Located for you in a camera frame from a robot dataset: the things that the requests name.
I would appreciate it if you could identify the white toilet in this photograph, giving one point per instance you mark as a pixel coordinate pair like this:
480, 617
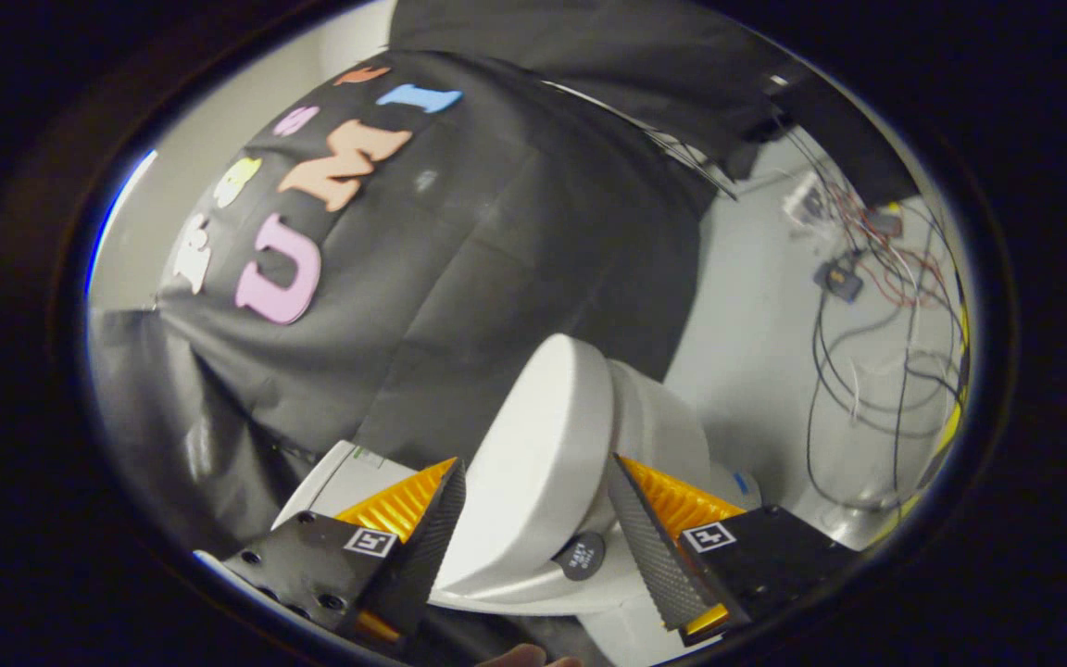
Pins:
668, 426

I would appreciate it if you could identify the small dark electronic module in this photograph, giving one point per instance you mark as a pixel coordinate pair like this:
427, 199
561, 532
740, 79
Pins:
839, 280

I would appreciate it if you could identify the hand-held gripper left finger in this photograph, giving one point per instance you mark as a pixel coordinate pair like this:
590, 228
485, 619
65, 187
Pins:
422, 547

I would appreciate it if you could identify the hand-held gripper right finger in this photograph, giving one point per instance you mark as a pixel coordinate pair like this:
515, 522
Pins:
649, 547

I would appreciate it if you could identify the black backdrop cloth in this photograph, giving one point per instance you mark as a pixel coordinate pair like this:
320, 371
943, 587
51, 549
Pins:
496, 241

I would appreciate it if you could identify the white toilet lid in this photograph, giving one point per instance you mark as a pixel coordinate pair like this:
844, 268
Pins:
543, 445

